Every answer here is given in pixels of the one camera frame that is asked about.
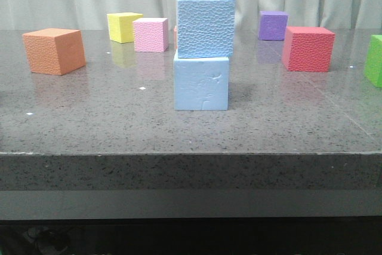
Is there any textured light blue foam cube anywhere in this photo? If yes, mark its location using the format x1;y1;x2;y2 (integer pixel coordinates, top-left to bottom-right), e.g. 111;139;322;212
173;53;230;111

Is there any smooth light blue foam cube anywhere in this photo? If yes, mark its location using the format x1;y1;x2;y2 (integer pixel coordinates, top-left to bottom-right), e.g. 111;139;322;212
176;0;235;59

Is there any dented orange foam cube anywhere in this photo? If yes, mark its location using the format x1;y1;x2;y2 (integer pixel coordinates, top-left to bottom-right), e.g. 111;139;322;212
173;25;178;50

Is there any pink foam cube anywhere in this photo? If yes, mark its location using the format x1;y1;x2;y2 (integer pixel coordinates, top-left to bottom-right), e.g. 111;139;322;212
133;17;169;52

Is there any yellow foam cube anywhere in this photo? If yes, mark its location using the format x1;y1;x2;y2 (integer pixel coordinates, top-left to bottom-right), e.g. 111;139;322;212
107;13;143;44

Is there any purple foam cube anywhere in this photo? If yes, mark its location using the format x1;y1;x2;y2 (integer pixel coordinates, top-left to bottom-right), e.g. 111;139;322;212
258;11;289;41

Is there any large red foam cube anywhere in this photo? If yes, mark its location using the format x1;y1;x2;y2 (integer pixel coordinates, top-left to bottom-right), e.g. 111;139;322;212
282;26;335;72

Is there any large orange foam cube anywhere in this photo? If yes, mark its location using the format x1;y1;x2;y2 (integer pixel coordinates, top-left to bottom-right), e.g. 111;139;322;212
23;28;86;75

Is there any green foam cube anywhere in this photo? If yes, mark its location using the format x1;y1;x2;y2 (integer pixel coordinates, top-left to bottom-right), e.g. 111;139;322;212
364;35;382;88

